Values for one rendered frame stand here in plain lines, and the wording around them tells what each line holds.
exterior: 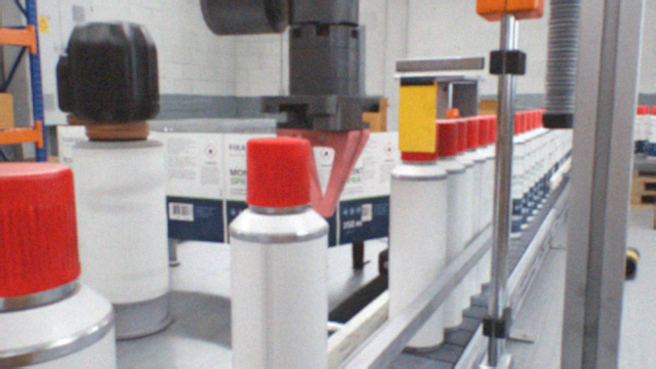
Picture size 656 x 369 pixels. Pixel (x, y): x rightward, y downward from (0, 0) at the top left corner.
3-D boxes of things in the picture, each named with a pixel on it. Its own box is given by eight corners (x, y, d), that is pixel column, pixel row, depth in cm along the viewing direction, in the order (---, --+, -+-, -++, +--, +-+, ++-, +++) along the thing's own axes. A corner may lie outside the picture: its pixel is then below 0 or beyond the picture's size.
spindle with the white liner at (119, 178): (126, 303, 66) (113, 29, 62) (190, 315, 62) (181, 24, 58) (58, 331, 58) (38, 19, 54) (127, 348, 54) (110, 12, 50)
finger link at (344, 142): (273, 218, 48) (272, 103, 47) (312, 205, 55) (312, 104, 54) (349, 225, 46) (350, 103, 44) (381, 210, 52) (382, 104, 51)
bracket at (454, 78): (419, 83, 101) (419, 77, 101) (484, 82, 97) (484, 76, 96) (392, 80, 89) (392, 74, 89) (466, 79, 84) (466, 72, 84)
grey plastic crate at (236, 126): (205, 161, 303) (204, 118, 300) (277, 163, 291) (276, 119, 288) (136, 175, 246) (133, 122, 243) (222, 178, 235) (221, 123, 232)
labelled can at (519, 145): (491, 232, 101) (496, 112, 99) (523, 235, 99) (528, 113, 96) (485, 238, 97) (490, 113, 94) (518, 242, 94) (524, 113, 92)
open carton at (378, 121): (341, 133, 611) (341, 97, 606) (356, 131, 654) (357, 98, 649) (378, 134, 595) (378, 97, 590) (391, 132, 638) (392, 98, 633)
